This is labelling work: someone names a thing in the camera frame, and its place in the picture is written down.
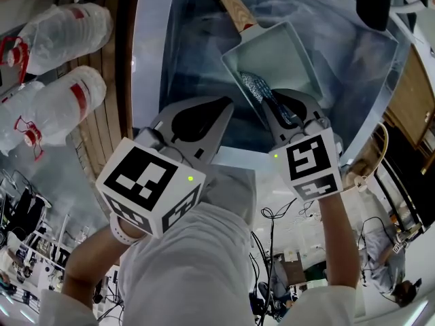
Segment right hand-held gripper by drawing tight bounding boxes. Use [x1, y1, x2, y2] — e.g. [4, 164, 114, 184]
[260, 89, 344, 202]

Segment round wooden bowl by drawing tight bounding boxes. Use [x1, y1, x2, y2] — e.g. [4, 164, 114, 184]
[341, 122, 390, 192]

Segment white wristband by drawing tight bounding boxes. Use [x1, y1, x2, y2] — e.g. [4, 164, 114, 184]
[109, 215, 142, 246]

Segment person's left forearm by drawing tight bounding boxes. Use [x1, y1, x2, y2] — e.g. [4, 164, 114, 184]
[63, 221, 143, 305]

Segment rectangular pan with wooden handle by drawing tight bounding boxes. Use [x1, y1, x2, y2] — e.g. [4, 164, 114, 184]
[203, 0, 326, 115]

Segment blue mesh scrubber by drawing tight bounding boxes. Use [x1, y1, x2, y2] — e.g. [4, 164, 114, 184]
[239, 69, 295, 126]

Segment wooden cabinet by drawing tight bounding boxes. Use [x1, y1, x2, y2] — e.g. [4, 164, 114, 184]
[383, 44, 435, 151]

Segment clear plastic bottle red cap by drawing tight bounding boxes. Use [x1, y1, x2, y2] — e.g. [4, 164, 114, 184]
[14, 65, 108, 162]
[0, 2, 114, 76]
[0, 81, 46, 156]

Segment person's right forearm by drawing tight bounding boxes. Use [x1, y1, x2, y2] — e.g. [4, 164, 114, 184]
[317, 194, 362, 289]

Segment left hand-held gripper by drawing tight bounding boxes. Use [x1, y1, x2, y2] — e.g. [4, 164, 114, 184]
[96, 96, 234, 238]

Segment person's white coat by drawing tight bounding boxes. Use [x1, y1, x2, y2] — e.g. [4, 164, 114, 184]
[37, 164, 361, 326]

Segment steel sink basin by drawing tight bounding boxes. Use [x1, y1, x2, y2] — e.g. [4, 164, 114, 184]
[158, 0, 402, 156]

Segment black cable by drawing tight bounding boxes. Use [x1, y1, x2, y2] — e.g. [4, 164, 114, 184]
[249, 198, 298, 285]

